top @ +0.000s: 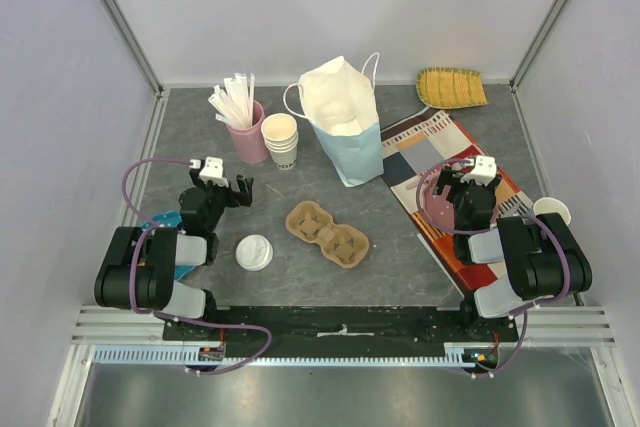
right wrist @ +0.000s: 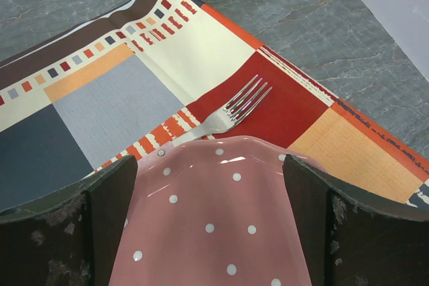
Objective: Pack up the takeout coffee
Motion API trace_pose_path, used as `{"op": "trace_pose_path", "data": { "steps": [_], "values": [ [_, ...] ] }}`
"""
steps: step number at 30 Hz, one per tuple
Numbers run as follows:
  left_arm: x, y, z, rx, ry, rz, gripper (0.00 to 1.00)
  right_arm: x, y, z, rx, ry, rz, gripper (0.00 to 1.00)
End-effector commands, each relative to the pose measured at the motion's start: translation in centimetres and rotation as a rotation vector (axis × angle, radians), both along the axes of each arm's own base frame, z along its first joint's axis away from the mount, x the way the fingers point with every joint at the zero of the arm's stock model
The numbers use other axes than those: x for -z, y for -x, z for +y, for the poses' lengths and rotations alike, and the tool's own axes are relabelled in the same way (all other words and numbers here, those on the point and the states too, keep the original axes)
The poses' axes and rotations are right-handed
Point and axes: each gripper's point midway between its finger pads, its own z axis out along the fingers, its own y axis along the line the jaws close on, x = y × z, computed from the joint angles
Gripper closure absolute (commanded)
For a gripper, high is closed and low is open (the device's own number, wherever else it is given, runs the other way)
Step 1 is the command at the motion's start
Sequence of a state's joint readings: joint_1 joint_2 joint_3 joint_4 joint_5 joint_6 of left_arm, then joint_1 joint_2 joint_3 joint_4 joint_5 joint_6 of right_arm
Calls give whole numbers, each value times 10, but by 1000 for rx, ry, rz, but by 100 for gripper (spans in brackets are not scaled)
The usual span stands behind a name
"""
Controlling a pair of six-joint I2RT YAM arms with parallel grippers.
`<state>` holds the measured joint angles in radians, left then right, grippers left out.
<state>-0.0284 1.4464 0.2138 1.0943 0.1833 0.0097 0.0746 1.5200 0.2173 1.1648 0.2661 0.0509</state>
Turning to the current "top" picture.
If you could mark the blue white paper bag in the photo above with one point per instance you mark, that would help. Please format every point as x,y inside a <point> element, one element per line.
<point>339,102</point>

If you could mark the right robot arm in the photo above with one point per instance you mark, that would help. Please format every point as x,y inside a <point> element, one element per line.
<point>544,262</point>

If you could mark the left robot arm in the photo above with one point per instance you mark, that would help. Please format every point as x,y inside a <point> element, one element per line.
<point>138,272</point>

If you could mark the colourful patchwork placemat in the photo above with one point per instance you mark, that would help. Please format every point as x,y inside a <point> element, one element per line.
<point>412,147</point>

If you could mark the pink dotted plate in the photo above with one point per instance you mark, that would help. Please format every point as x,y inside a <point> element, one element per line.
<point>437,210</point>

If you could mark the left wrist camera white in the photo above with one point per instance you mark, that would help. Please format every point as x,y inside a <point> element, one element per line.
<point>212,169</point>

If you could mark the light blue mug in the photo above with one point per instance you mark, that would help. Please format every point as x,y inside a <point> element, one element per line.
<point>548,205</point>

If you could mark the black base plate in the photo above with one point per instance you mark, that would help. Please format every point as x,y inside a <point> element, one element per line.
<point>365,331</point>

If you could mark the bundle of wrapped straws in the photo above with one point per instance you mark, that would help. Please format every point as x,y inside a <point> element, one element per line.
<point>233,102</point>

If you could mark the brown cardboard cup carrier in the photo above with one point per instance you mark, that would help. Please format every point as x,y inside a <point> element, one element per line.
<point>342,244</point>

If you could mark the yellow woven basket tray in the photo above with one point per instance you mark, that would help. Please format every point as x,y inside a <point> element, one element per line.
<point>450,88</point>

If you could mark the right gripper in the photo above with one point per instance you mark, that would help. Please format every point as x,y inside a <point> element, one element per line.
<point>470,187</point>

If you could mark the pink straw holder cup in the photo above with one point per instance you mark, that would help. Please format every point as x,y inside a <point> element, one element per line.
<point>249,143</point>

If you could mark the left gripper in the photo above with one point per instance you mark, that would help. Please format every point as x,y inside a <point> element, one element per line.
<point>243,197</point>

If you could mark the white plastic cup lid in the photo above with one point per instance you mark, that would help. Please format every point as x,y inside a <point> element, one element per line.
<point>254,253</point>

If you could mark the stack of paper cups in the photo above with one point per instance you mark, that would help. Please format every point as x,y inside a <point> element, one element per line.
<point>280,134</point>

